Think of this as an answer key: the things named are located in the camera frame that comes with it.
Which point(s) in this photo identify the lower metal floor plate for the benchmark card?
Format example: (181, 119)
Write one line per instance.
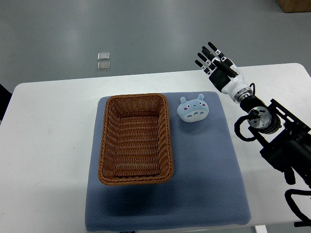
(103, 66)

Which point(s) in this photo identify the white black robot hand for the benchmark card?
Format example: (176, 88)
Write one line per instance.
(226, 77)

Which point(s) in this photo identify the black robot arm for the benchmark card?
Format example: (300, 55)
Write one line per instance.
(285, 139)

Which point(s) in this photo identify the blue plush toy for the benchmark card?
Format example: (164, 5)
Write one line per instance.
(193, 110)

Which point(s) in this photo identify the metal floor plate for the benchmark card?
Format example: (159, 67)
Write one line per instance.
(103, 56)
(103, 66)

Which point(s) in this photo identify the cardboard box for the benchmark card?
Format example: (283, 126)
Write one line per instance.
(295, 6)

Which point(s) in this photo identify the blue quilted mat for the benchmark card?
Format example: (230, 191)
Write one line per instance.
(206, 188)

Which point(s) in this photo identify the upper metal floor plate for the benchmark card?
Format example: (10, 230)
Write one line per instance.
(103, 56)

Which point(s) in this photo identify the brown wicker basket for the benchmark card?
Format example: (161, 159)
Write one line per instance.
(136, 143)

